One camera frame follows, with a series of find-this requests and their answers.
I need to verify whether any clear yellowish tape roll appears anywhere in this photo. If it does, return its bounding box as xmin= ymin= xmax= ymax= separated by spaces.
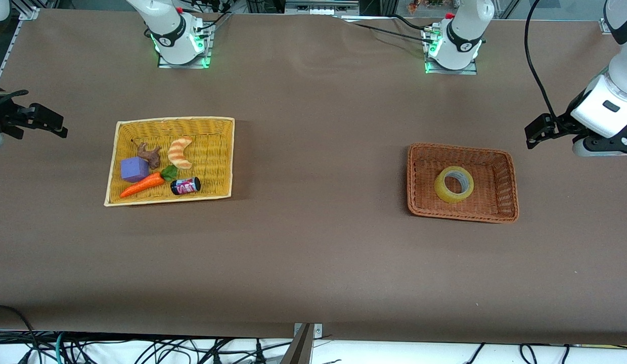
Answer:
xmin=434 ymin=166 xmax=475 ymax=204

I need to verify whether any brown wicker basket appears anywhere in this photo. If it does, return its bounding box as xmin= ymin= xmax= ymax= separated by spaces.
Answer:
xmin=407 ymin=143 xmax=520 ymax=224

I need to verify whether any purple foam cube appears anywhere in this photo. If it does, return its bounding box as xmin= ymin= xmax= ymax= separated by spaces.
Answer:
xmin=120 ymin=157 xmax=150 ymax=183

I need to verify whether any brown toy figure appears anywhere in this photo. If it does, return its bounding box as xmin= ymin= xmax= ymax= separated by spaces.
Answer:
xmin=131 ymin=139 xmax=162 ymax=170

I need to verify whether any orange toy carrot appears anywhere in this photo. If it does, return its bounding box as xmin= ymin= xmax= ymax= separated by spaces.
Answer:
xmin=119 ymin=165 xmax=178 ymax=198

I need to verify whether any striped toy croissant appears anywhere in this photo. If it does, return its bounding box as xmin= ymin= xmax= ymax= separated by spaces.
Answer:
xmin=167 ymin=136 xmax=194 ymax=170

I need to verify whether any black soda can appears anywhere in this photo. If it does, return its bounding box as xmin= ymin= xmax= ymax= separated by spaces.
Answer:
xmin=170 ymin=176 xmax=202 ymax=196

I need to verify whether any yellow wicker tray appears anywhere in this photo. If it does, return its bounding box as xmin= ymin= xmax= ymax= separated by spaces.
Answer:
xmin=104 ymin=117 xmax=236 ymax=207

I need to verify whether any grey metal equipment box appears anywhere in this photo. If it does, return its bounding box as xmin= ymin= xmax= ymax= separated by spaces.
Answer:
xmin=285 ymin=0 xmax=361 ymax=16

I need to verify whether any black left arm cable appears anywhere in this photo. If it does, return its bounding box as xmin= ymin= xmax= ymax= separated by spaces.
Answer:
xmin=524 ymin=0 xmax=561 ymax=123

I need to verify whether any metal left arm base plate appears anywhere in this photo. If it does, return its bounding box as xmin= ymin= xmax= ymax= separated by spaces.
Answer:
xmin=424 ymin=25 xmax=479 ymax=75

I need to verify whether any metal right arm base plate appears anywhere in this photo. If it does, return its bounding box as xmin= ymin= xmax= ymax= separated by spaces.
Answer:
xmin=158 ymin=23 xmax=213 ymax=69

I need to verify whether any black cable on table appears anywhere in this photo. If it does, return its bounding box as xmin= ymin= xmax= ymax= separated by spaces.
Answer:
xmin=341 ymin=15 xmax=435 ymax=43

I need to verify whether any black looped cable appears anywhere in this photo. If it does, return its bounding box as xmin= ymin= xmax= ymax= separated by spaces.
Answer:
xmin=0 ymin=304 xmax=39 ymax=364

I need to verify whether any metal table edge bracket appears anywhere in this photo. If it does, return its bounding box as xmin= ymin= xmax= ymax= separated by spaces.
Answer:
xmin=281 ymin=323 xmax=323 ymax=364

